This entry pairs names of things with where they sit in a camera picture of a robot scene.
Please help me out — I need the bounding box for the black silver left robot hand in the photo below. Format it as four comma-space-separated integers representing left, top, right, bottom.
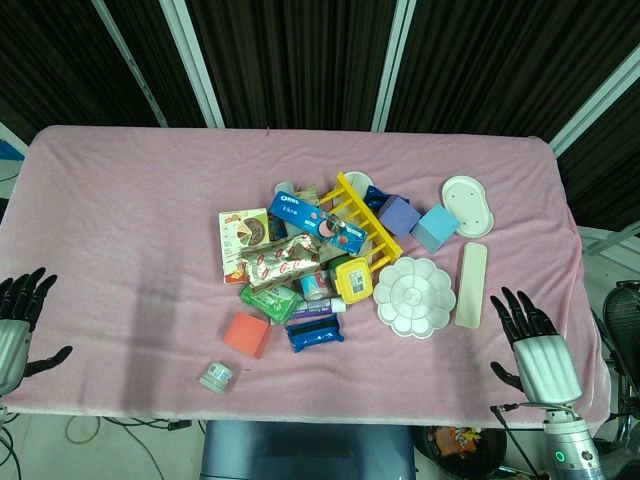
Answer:
0, 267, 74, 397

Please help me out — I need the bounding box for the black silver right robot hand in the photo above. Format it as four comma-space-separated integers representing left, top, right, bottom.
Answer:
489, 286, 584, 404

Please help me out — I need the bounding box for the white flower paint palette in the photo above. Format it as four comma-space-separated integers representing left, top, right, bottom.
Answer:
372, 256, 457, 340

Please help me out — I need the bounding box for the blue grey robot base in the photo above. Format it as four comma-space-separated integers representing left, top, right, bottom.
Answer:
198, 419, 419, 480

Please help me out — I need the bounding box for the black office chair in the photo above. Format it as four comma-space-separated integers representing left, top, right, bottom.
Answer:
602, 279, 640, 386

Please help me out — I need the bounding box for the white long rectangular tray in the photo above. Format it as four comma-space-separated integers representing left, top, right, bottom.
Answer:
454, 241, 489, 330

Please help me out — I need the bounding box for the black bin with snack bags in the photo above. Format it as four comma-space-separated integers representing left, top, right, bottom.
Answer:
423, 424, 509, 480

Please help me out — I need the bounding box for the pink tablecloth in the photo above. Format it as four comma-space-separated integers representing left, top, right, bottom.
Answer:
0, 124, 612, 430

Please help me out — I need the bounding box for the light blue cube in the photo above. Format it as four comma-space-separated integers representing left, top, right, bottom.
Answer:
410, 203, 460, 254

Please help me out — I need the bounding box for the white oval dish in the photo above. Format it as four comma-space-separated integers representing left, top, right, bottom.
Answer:
440, 174, 496, 239

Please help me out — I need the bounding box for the purple cube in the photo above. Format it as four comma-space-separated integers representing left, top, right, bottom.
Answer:
377, 193, 423, 240

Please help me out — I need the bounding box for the yellow lid green container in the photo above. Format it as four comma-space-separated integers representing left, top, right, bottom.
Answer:
327, 255, 375, 305

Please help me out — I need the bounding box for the blue black snack packet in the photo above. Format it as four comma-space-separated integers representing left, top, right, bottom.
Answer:
284, 319, 347, 354

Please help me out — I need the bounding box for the purple tube white cap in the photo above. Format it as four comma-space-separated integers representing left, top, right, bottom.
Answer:
289, 297, 347, 321

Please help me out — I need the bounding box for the orange red cube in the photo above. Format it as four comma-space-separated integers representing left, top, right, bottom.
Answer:
222, 311, 273, 360

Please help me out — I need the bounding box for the yellow plastic rack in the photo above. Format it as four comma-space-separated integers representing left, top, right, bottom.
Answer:
318, 171, 404, 262

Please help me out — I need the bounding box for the dark blue snack packet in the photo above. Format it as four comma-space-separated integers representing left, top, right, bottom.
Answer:
363, 185, 391, 212

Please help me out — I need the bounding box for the blue white can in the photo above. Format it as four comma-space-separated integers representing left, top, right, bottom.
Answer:
298, 272, 331, 303

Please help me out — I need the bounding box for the pizza print card box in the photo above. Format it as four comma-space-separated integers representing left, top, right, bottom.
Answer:
217, 207, 272, 286

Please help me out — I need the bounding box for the green wipes packet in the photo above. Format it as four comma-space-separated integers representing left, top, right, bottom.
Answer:
238, 283, 305, 326

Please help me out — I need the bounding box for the small white bowl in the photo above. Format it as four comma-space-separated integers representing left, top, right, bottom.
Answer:
342, 170, 377, 199

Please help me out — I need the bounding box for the blue Oreo box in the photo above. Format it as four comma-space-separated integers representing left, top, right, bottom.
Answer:
268, 190, 369, 254

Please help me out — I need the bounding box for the silver red foil packet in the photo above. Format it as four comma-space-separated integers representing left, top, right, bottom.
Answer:
237, 233, 321, 295

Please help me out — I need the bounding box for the brown crumpled wrapper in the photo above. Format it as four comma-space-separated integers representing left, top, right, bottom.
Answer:
293, 183, 321, 206

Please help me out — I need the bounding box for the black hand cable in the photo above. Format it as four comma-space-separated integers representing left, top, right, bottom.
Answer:
490, 402, 544, 480

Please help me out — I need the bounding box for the black floor cable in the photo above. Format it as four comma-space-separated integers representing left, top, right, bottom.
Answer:
66, 415, 194, 445

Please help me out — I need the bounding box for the white window frame post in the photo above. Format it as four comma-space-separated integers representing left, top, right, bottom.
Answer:
548, 47, 640, 157
371, 0, 418, 133
158, 0, 225, 129

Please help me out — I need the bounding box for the thin grey frame post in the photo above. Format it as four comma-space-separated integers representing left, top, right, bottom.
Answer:
91, 0, 169, 127

